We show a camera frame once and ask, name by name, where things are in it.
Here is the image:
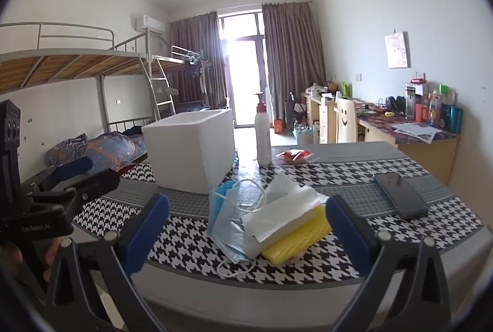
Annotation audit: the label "white foam box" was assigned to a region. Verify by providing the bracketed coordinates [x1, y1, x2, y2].
[141, 109, 236, 195]

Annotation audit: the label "black headphones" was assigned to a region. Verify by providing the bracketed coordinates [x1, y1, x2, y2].
[385, 96, 407, 115]

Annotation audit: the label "dark hanging clothes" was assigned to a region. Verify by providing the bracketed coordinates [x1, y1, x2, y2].
[184, 57, 205, 79]

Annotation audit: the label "glass balcony door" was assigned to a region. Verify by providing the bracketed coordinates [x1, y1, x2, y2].
[218, 11, 270, 128]

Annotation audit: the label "white air conditioner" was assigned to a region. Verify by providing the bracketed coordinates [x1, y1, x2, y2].
[136, 14, 167, 36]

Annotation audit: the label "white pump bottle red cap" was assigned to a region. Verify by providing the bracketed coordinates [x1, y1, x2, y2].
[254, 87, 272, 167]

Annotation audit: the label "wooden desk patterned cover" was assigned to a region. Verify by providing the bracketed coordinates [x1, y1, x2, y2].
[356, 111, 461, 186]

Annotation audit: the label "wooden chair smiley face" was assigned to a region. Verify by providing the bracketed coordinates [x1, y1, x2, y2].
[334, 97, 359, 144]

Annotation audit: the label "brown curtain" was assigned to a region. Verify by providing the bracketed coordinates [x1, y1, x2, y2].
[169, 11, 228, 109]
[262, 2, 327, 125]

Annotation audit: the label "red snack packet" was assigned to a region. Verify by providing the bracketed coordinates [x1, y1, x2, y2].
[275, 148, 312, 163]

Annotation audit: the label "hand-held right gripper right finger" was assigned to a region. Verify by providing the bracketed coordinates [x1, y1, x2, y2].
[325, 194, 453, 332]

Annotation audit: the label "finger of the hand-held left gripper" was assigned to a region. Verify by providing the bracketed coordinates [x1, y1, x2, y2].
[21, 157, 94, 198]
[29, 167, 121, 219]

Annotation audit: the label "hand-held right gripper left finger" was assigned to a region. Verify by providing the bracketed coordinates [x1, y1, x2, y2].
[44, 192, 172, 332]

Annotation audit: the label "yellow foam net sleeve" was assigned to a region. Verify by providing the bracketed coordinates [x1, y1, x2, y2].
[261, 203, 332, 266]

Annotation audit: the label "blue face mask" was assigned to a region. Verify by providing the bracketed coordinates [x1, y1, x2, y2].
[208, 180, 247, 240]
[210, 217, 255, 279]

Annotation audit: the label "person's left hand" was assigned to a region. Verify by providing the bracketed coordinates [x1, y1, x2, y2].
[0, 237, 62, 288]

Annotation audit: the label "cluster of toiletry bottles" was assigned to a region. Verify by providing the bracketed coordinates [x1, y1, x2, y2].
[420, 83, 463, 134]

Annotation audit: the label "clear bottle red lid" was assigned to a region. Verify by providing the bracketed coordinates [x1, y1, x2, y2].
[404, 78, 422, 121]

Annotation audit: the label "blue orange patterned quilt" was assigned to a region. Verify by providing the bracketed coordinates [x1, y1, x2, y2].
[44, 132, 149, 171]

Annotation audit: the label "plain wooden desk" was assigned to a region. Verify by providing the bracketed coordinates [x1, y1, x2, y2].
[300, 91, 372, 144]

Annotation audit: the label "dark green long case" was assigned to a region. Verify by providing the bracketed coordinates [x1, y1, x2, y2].
[373, 172, 430, 222]

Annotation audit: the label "metal bunk bed ladder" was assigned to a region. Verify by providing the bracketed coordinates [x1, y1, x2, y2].
[148, 57, 178, 121]

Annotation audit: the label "houndstooth tablecloth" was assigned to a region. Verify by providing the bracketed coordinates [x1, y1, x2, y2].
[71, 141, 486, 284]

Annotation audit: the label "wall poster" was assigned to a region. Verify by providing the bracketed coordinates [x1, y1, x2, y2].
[384, 31, 409, 69]

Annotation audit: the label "white tissue paper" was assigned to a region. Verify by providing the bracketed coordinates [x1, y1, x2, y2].
[242, 174, 330, 244]

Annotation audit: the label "blue plaid bedding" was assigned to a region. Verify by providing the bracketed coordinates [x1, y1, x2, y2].
[175, 101, 210, 113]

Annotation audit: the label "metal bunk bed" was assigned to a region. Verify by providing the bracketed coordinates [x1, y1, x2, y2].
[0, 22, 155, 179]
[150, 45, 228, 117]

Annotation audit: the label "printed papers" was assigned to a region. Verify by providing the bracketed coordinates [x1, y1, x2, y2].
[391, 122, 443, 143]

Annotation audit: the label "pack of water bottles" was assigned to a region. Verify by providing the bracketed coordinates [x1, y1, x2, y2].
[293, 122, 320, 144]

